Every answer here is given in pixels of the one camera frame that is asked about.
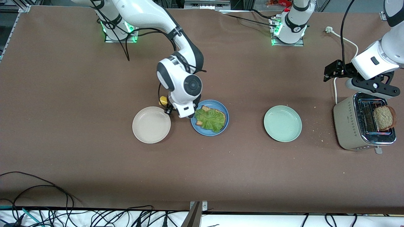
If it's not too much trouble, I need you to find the beige round plate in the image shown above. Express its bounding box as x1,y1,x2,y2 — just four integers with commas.
132,106,171,144

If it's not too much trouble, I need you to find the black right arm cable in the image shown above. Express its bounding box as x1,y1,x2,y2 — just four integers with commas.
90,0,177,62

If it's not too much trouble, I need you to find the silver metal frame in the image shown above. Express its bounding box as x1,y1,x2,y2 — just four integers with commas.
184,0,231,10

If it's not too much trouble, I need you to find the aluminium profile bar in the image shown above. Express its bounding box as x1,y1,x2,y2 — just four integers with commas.
181,202,202,227

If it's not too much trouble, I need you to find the black base cable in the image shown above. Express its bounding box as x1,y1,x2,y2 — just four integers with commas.
221,9,278,28

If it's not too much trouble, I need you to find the black left camera bracket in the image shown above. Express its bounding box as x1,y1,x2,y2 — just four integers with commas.
351,71,399,96

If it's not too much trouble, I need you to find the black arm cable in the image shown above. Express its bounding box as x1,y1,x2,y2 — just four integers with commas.
340,0,356,63
90,0,177,62

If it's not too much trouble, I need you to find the white power cord plug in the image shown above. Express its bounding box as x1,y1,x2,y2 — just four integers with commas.
326,27,359,104

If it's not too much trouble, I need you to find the brown bread slice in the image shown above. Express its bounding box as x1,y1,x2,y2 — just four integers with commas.
373,106,397,131
197,105,227,131

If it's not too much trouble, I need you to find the light green round plate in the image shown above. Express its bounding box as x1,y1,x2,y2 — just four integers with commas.
264,105,303,143

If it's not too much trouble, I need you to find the red object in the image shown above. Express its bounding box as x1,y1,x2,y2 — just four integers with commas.
266,0,292,8

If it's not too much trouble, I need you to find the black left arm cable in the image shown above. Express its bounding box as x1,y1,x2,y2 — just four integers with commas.
340,0,356,63

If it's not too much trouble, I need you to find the teal cable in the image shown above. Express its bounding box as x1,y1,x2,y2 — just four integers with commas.
0,206,43,227

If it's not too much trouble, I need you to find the green lettuce leaf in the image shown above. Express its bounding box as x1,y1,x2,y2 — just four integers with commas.
195,108,225,133

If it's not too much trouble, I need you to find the blue round plate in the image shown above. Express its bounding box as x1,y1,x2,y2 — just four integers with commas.
190,100,229,137

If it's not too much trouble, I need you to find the beige silver toaster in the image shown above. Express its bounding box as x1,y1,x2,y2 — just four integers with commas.
333,92,397,154

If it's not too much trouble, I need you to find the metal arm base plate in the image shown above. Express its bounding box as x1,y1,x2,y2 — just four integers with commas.
270,16,305,47
104,27,141,43

